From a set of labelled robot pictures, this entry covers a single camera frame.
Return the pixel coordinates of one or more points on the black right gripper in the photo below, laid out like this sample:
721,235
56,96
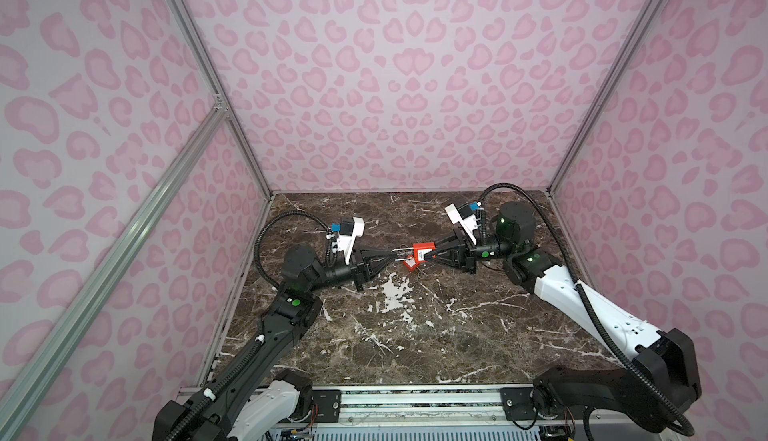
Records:
464,256

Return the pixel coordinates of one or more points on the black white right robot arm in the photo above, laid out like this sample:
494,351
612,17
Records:
656,379

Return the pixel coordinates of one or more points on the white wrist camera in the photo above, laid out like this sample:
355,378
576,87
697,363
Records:
466,216
344,234

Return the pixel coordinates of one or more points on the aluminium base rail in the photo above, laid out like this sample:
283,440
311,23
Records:
441,406

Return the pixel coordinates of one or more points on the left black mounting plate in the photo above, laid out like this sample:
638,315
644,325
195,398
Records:
317,406

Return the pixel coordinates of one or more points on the diagonal aluminium frame bar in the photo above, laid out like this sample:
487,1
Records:
35,380

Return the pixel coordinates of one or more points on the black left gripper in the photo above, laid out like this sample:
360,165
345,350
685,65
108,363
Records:
363,271

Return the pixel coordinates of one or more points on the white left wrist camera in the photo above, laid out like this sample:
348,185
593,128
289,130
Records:
344,234

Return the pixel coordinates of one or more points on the black mounting plate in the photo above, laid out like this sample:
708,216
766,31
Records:
317,406
517,403

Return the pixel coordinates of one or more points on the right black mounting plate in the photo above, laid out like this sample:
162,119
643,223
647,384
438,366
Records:
517,403

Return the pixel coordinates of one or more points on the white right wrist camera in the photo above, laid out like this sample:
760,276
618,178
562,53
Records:
466,216

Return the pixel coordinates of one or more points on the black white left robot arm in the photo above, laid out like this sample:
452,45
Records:
230,407

